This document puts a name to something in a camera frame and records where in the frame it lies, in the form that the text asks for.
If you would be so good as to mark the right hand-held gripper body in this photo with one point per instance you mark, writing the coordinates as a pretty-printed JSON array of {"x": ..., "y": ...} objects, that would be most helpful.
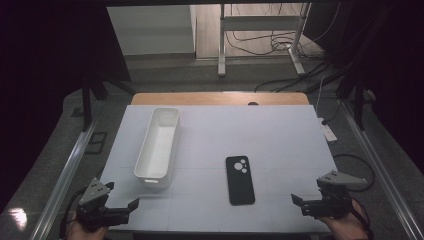
[{"x": 328, "y": 205}]

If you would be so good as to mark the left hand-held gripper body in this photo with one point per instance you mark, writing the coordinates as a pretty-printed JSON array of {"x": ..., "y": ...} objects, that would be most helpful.
[{"x": 95, "y": 213}]

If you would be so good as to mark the white plastic storage bin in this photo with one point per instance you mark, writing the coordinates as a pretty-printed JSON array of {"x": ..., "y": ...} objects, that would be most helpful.
[{"x": 156, "y": 150}]

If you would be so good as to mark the black phone case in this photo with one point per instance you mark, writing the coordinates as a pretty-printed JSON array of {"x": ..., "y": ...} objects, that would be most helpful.
[{"x": 240, "y": 181}]

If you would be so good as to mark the person's left hand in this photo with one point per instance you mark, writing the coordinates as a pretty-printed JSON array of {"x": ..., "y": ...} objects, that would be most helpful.
[{"x": 80, "y": 231}]

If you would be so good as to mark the person's right hand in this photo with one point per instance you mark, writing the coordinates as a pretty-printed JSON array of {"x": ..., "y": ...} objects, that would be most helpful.
[{"x": 346, "y": 228}]

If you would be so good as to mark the black floor socket plates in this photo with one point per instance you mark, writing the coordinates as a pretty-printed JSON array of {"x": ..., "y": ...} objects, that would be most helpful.
[{"x": 96, "y": 142}]

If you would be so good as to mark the white power strip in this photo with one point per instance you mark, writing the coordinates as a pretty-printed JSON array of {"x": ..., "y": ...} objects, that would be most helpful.
[{"x": 328, "y": 131}]

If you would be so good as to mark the white board table cover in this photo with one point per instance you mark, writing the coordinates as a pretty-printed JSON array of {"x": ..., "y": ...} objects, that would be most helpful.
[{"x": 260, "y": 133}]

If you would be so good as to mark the black metal stand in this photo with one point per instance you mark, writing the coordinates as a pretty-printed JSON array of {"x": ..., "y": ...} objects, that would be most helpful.
[
  {"x": 86, "y": 100},
  {"x": 358, "y": 100}
]

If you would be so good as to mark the dark curtain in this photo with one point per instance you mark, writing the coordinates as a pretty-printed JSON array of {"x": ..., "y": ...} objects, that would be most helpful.
[
  {"x": 393, "y": 66},
  {"x": 43, "y": 83}
]

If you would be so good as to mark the wooden table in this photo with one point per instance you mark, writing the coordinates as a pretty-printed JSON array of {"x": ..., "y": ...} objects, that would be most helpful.
[{"x": 200, "y": 99}]

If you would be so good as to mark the white cabinet panel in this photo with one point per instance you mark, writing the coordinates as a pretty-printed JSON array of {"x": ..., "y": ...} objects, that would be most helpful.
[{"x": 151, "y": 30}]

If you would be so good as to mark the aluminium floor rail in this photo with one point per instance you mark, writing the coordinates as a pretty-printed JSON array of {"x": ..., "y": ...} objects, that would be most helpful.
[
  {"x": 66, "y": 170},
  {"x": 383, "y": 173}
]

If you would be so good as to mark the white metal desk frame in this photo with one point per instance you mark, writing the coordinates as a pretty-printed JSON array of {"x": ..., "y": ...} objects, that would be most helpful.
[{"x": 221, "y": 43}]

